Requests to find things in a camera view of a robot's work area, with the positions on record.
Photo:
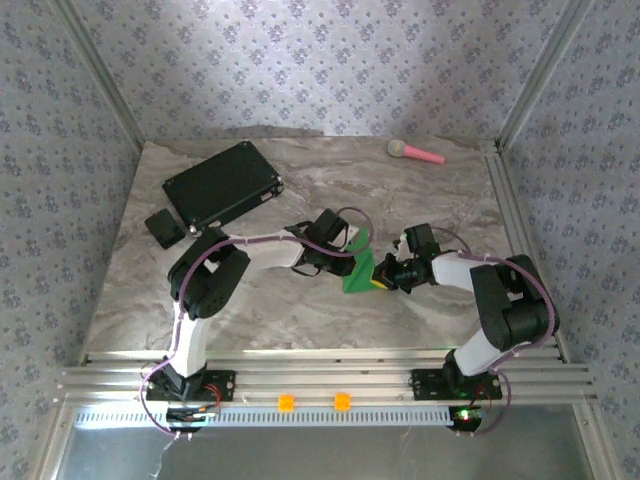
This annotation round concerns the green cloth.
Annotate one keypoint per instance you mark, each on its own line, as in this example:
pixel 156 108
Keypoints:
pixel 360 275

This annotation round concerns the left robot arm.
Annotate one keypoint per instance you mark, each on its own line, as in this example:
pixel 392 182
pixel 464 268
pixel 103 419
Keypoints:
pixel 192 345

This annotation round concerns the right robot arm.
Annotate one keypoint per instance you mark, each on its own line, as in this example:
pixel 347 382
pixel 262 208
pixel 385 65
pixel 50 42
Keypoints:
pixel 475 357

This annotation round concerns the grey metal sheet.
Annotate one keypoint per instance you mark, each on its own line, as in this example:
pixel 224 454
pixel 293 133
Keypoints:
pixel 325 455

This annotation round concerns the pink toy microphone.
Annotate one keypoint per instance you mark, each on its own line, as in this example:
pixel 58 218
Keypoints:
pixel 420 154

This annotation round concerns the black case with metal latches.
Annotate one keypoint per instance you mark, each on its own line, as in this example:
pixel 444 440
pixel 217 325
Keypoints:
pixel 220 185

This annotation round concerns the orange clip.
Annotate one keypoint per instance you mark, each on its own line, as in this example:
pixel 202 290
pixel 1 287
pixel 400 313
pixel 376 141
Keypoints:
pixel 342 402
pixel 286 403

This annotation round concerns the small black box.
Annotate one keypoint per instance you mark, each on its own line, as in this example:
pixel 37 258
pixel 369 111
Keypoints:
pixel 164 229

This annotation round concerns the aluminium side rail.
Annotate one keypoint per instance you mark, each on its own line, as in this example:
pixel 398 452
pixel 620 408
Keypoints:
pixel 497 170

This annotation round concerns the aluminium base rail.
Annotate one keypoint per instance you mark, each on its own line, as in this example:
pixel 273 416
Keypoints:
pixel 320 375

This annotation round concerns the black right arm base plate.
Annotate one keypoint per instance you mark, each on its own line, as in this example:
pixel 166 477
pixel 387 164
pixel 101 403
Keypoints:
pixel 425 385

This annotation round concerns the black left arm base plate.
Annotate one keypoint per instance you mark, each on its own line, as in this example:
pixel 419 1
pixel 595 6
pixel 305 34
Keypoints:
pixel 225 385

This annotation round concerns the aluminium upright post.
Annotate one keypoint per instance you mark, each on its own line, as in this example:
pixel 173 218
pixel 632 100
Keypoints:
pixel 545 75
pixel 102 75

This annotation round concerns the aluminium frame leg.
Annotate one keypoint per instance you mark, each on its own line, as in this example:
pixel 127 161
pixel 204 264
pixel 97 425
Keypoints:
pixel 54 445
pixel 591 445

